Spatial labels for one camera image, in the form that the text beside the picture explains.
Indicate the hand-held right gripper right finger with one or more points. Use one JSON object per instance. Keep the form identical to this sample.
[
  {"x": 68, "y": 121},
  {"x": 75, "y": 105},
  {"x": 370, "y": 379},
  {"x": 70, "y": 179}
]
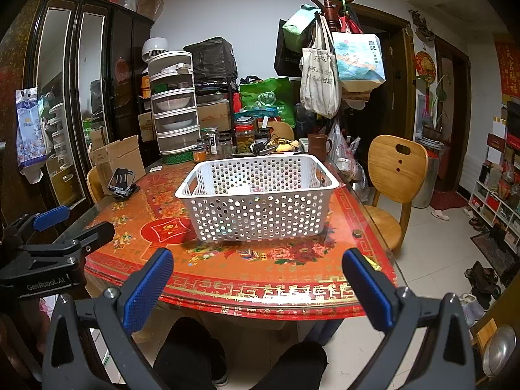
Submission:
[{"x": 369, "y": 288}]

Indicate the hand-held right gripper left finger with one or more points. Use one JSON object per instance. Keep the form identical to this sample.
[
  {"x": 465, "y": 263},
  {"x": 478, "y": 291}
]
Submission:
[{"x": 148, "y": 288}]

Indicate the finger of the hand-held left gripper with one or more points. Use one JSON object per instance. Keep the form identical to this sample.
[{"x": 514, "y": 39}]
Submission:
[
  {"x": 50, "y": 217},
  {"x": 99, "y": 233}
]

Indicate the white perforated plastic basket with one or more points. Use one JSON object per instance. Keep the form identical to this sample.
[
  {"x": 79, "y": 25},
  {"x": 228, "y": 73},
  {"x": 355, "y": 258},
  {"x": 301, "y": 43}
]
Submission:
[{"x": 252, "y": 198}]

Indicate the black phone holder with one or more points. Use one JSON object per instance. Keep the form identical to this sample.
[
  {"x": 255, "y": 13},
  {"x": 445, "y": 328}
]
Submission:
[{"x": 122, "y": 183}]

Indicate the person's left leg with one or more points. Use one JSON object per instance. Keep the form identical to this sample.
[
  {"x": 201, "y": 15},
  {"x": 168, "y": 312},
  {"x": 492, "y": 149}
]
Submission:
[{"x": 187, "y": 353}]

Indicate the person's leg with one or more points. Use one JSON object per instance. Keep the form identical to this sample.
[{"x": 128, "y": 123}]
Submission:
[
  {"x": 187, "y": 353},
  {"x": 288, "y": 367}
]

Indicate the hanging snack bag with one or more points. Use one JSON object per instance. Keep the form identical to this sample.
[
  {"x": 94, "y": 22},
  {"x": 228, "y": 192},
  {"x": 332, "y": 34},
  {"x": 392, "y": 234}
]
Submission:
[{"x": 30, "y": 138}]

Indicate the open cardboard box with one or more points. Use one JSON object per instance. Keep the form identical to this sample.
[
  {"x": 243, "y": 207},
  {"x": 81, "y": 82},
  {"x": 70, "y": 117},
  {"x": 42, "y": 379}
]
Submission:
[{"x": 118, "y": 152}]

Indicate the white slipper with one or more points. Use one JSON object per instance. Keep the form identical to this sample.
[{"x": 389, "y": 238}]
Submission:
[{"x": 440, "y": 215}]

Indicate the pair of white shoes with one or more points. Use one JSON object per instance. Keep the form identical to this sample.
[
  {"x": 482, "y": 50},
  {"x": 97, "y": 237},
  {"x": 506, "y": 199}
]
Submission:
[{"x": 471, "y": 308}]

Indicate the red printed tablecloth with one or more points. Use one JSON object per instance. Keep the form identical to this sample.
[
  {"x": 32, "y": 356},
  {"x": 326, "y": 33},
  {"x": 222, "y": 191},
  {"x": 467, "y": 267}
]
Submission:
[{"x": 252, "y": 270}]

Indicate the green plastic basket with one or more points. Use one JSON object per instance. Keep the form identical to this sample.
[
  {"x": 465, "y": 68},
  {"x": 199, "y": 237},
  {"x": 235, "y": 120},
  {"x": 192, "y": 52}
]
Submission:
[{"x": 176, "y": 158}]

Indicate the person's right leg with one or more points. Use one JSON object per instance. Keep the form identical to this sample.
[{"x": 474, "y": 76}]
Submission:
[{"x": 288, "y": 367}]

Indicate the pair of brown shoes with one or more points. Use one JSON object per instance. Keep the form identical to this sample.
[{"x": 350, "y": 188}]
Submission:
[{"x": 483, "y": 278}]

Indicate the small jar orange contents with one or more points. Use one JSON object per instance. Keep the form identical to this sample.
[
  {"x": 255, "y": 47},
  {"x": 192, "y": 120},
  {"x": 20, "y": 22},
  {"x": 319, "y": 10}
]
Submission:
[{"x": 199, "y": 155}]

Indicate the steel canister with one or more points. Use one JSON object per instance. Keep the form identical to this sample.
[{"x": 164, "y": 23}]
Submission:
[{"x": 426, "y": 174}]

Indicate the white plastic bag red print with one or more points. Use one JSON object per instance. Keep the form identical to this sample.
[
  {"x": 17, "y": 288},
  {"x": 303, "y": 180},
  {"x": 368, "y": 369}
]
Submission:
[{"x": 341, "y": 158}]

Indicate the clear glass jar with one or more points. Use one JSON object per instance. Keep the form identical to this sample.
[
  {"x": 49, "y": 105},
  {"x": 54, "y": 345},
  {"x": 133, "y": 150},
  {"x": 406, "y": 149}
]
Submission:
[
  {"x": 202, "y": 143},
  {"x": 226, "y": 146}
]

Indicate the round metal lid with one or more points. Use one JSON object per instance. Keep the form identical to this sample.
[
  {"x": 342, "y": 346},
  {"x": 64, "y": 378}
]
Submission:
[{"x": 499, "y": 351}]

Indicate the white handheld gadget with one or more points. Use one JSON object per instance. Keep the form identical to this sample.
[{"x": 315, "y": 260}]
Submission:
[{"x": 213, "y": 142}]

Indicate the white cubby shelf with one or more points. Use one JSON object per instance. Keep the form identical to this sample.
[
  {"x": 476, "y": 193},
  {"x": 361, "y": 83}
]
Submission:
[{"x": 493, "y": 207}]

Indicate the white stacked drawer organizer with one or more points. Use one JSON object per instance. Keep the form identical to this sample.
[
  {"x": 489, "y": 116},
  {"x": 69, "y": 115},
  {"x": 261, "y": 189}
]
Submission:
[{"x": 174, "y": 105}]

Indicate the brown ceramic mug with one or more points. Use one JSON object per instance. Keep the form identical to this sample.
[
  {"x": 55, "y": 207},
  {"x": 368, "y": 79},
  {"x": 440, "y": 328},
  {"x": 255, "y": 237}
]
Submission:
[{"x": 317, "y": 146}]

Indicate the brown cardboard carton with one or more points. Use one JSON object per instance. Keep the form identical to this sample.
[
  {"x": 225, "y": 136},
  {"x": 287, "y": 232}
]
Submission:
[{"x": 213, "y": 115}]

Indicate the dark wooden wardrobe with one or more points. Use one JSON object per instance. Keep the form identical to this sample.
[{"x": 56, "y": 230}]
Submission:
[{"x": 122, "y": 69}]

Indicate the yellow packet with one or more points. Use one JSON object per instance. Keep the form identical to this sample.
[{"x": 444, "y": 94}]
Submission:
[{"x": 286, "y": 146}]

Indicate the glass jar of green olives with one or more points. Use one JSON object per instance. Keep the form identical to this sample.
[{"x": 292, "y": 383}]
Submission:
[{"x": 245, "y": 144}]

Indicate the potted plant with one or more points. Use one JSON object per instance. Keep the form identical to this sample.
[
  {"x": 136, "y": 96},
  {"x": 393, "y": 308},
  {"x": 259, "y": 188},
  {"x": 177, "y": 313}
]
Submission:
[{"x": 434, "y": 109}]

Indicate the white round fan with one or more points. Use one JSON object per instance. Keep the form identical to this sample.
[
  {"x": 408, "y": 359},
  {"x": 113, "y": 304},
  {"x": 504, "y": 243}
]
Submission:
[{"x": 154, "y": 48}]

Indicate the black plastic covered bundle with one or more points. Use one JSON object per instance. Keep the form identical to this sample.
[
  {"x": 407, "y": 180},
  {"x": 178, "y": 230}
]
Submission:
[{"x": 211, "y": 61}]

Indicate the green shopping bag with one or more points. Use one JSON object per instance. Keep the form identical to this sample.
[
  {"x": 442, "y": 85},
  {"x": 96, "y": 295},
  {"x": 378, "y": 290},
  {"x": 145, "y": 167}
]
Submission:
[{"x": 266, "y": 97}]

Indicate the beige canvas tote bag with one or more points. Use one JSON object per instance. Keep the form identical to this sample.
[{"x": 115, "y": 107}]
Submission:
[{"x": 319, "y": 77}]

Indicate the printed paper tote bag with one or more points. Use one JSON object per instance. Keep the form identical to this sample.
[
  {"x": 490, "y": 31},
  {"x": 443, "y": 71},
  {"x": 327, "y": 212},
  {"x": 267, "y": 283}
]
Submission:
[{"x": 357, "y": 61}]

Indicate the black paper bag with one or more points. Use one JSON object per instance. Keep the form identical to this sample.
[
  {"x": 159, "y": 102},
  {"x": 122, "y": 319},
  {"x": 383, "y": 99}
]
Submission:
[{"x": 286, "y": 61}]

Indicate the green paper bag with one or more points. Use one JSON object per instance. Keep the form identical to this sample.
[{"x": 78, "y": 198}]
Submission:
[{"x": 298, "y": 28}]

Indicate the wooden coat rack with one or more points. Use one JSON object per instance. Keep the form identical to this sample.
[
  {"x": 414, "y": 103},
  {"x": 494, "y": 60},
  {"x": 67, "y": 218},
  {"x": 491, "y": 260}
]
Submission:
[{"x": 327, "y": 4}]

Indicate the red round wall ornament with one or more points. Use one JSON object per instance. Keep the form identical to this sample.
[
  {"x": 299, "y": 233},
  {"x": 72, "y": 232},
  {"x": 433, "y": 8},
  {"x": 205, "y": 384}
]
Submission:
[{"x": 425, "y": 67}]

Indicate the red wall banner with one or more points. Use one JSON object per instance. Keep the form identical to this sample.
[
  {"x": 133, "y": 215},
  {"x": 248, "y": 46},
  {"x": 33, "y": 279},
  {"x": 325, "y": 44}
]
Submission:
[{"x": 510, "y": 69}]

